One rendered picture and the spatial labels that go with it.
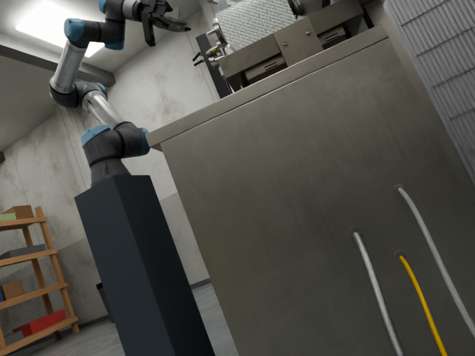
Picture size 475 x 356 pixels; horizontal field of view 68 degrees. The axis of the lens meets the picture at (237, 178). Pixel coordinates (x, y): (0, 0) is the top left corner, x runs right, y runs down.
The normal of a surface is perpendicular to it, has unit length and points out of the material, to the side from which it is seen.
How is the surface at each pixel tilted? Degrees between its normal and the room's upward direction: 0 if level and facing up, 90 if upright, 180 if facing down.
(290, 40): 90
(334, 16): 90
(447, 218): 90
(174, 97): 90
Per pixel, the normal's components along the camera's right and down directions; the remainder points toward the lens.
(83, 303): -0.40, 0.01
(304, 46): -0.19, -0.07
